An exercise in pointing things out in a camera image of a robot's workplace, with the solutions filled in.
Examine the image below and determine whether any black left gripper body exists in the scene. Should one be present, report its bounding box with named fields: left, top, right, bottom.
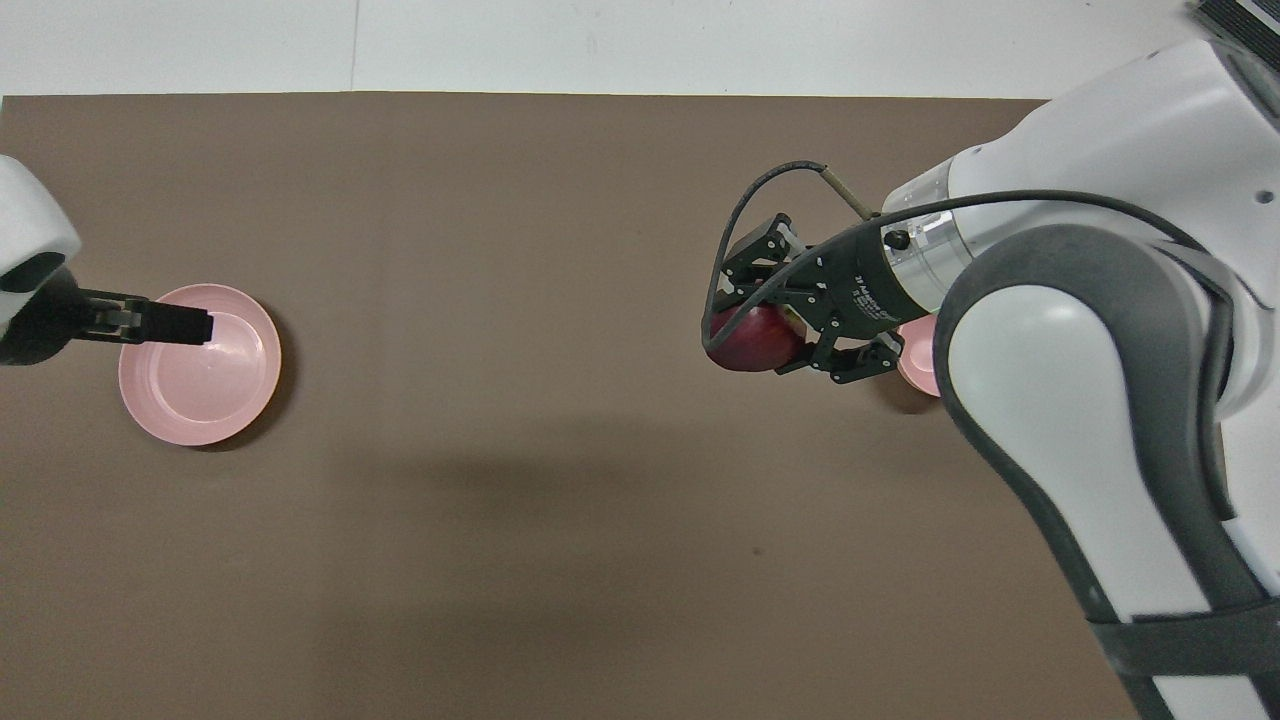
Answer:
left=0, top=264, right=97, bottom=367

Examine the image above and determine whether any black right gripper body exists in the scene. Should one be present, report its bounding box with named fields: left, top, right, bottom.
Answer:
left=808, top=221, right=947, bottom=338

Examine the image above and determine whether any dark red apple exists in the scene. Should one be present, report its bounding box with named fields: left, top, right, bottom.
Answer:
left=707, top=304, right=810, bottom=374

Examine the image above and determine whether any pink plate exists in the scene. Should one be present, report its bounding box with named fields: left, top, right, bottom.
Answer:
left=117, top=282, right=284, bottom=448

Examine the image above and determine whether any pink bowl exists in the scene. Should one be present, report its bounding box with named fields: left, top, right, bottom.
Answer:
left=894, top=314, right=947, bottom=399

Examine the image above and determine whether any brown table mat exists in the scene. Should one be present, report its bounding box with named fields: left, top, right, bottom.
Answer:
left=0, top=91, right=1146, bottom=720

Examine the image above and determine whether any dark ribbed device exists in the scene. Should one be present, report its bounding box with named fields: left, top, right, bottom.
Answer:
left=1189, top=0, right=1280, bottom=46

